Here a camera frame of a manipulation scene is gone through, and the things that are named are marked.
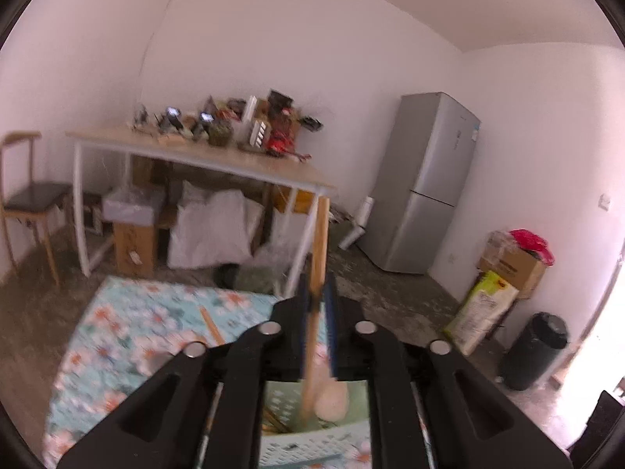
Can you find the white woven sack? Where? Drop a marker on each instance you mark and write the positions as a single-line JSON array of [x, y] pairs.
[[210, 234]]

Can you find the wooden chair with dark seat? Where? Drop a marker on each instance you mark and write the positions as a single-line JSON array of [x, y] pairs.
[[34, 200]]

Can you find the metal canister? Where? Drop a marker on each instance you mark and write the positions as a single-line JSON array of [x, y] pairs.
[[259, 134]]

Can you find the floral blue blanket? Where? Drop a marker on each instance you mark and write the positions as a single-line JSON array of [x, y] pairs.
[[122, 332]]

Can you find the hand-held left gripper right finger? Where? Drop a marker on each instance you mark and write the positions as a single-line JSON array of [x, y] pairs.
[[332, 312]]

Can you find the brown cardboard box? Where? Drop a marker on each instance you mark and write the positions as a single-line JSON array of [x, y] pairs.
[[134, 250]]

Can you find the single bamboo chopstick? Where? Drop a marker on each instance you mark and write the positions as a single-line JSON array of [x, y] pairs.
[[212, 326], [320, 234]]

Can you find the printed rice bag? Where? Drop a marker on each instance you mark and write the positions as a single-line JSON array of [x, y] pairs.
[[483, 312]]

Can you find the white tube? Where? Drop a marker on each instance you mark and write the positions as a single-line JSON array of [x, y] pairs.
[[358, 220]]

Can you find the clear plastic storage box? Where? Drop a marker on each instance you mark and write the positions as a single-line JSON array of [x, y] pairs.
[[132, 203]]

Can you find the red-label drink bottle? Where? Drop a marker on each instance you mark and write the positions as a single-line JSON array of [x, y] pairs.
[[279, 140]]

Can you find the white ceramic spoon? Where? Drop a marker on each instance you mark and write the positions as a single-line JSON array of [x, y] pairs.
[[333, 400]]

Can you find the white-legged table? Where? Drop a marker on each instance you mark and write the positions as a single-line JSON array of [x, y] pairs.
[[195, 154]]

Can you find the black device with screen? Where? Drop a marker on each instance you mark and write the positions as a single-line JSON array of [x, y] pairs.
[[172, 118], [204, 124]]

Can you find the clear plastic roll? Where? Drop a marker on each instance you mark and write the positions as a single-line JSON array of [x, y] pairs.
[[250, 108]]

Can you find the grey fridge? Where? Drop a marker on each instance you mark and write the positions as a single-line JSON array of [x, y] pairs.
[[420, 180]]

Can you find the black trash can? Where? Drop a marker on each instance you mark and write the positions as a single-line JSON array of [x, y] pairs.
[[534, 351]]

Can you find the small black device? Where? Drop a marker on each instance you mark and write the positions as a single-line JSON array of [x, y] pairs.
[[311, 124]]

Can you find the cardboard box with dark lid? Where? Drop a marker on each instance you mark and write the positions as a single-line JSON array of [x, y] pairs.
[[281, 102]]

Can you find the green glass jar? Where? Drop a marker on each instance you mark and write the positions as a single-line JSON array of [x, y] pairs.
[[219, 133]]

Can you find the cardboard box with red cloth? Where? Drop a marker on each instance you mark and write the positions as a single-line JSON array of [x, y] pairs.
[[512, 266]]

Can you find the white wall socket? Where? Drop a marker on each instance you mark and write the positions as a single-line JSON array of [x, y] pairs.
[[605, 202]]

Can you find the power strip with plugs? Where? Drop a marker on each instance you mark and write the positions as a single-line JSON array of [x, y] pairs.
[[140, 117]]

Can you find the green and white plastic bag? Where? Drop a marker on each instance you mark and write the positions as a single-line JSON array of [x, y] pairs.
[[263, 273]]

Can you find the green plastic utensil basket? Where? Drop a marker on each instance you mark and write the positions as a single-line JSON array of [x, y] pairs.
[[312, 449]]

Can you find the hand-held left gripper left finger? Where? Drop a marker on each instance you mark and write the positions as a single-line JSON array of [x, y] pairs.
[[306, 312]]

